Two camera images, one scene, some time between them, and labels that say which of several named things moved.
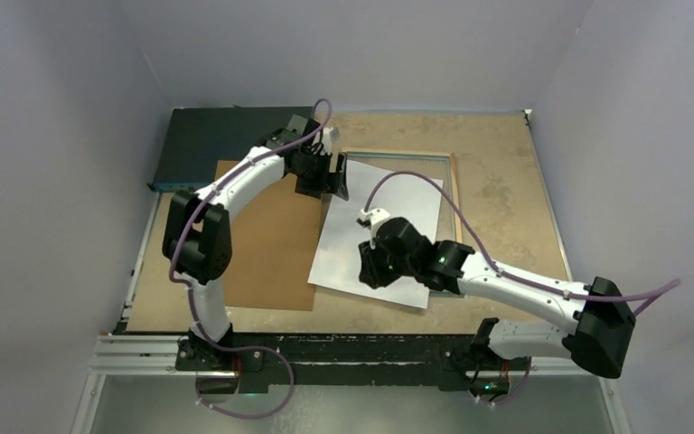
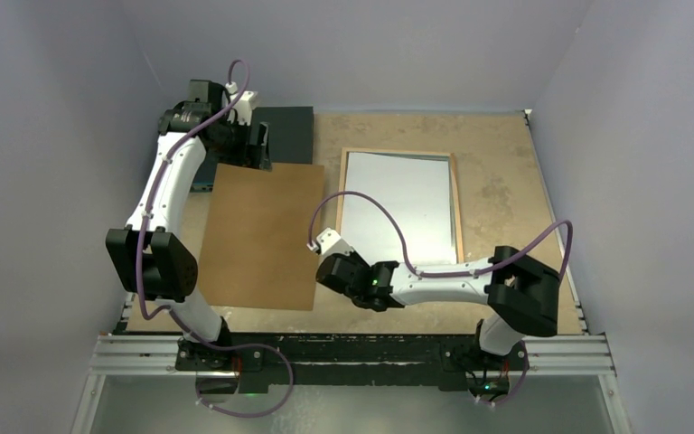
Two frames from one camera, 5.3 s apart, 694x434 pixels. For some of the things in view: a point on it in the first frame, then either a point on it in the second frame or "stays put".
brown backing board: (274, 239) stays put
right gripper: (372, 272) -> (354, 256)
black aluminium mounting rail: (314, 361) stays put
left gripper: (314, 188) -> (243, 155)
